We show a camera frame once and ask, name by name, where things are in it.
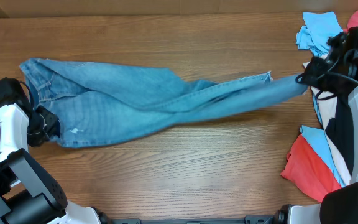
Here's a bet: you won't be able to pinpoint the black garment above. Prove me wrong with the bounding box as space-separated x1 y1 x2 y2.
325 96 354 175

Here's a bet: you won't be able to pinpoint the blue denim jeans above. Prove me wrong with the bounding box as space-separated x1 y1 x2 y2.
20 58 306 148

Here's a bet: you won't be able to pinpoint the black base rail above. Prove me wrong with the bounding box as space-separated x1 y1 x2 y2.
108 214 287 224

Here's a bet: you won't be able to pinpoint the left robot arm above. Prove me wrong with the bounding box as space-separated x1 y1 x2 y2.
0 78 111 224

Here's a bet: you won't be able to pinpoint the red shirt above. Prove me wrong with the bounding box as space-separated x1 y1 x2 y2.
280 9 358 203

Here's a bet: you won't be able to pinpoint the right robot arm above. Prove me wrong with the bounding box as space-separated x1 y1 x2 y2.
266 27 358 223

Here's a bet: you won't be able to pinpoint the light blue shirt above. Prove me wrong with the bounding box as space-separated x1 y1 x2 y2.
295 11 347 187

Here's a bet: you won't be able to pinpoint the white cloth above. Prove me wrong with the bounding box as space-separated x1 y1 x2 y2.
300 86 351 187

